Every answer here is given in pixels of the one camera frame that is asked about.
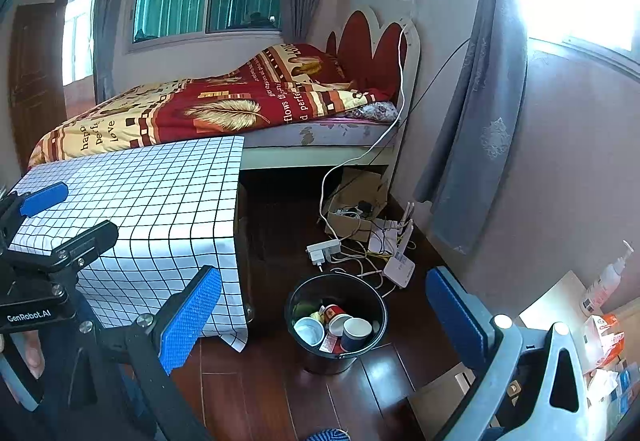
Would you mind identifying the white pump bottle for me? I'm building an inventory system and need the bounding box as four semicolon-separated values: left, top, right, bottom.
580;240;635;317

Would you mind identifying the dark table frame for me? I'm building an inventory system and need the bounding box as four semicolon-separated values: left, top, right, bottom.
235;181;257;322

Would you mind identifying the white power strip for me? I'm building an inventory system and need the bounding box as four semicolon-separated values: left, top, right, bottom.
306;238;343;267

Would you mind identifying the brown wooden door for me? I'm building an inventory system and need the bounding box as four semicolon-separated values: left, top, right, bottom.
7;4;68;157

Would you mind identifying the orange white packet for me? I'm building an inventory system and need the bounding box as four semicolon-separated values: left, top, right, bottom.
582;313;627;369

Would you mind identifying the bed with grey mattress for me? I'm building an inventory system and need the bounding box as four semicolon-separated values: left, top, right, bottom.
240;116;408;172

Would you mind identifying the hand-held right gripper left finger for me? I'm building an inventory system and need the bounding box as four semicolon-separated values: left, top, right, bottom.
69;265;223;441

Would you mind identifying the blue white packet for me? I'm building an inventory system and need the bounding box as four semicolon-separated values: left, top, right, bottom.
590;361;640;422

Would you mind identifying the blue paper cup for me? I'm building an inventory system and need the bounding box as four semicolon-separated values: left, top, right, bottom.
293;316;328;347
341;317;373;353

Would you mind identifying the beige bedside cabinet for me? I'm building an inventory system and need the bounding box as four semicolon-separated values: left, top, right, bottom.
407;270;640;441

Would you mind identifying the red yellow printed blanket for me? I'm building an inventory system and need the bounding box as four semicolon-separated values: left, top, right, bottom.
27;42;396;169

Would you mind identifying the blue striped slipper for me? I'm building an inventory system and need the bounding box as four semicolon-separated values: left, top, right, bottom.
302;427;351;441

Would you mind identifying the black trash bin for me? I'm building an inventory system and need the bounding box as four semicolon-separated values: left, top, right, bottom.
285;273;389;374

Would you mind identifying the long white cable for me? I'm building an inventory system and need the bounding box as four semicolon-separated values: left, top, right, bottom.
319;24;408;242

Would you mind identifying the white modem box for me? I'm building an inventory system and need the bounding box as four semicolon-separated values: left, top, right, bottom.
367;218;401;256

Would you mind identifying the small bright window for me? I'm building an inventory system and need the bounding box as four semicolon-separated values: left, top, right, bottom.
60;0;98;87

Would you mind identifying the red white headboard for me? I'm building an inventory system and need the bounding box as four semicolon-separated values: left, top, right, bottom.
325;6;422;122

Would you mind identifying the thin black cable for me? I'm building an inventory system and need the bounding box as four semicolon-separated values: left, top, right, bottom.
330;37;473;207

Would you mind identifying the red paper cup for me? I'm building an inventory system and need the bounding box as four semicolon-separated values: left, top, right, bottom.
322;305;353;337

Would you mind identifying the white checked tablecloth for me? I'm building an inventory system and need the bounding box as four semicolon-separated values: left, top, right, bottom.
7;136;249;353

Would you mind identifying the grey patterned curtain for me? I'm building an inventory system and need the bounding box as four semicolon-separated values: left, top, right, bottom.
415;0;531;254

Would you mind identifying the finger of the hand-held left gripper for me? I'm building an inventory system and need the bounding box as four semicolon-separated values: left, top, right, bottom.
0;182;70;234
50;220;120;272

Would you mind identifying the person's left hand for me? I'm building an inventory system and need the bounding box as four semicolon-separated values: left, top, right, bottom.
21;333;49;379

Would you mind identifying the white router with antennas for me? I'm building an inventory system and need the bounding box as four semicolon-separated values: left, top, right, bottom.
382;201;417;289

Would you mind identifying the floral pillow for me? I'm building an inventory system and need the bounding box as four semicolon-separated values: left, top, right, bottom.
345;101;401;122

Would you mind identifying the cardboard box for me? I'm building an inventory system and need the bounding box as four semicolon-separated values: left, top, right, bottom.
325;168;390;242

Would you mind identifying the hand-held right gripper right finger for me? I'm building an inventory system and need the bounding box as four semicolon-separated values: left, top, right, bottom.
425;267;592;441

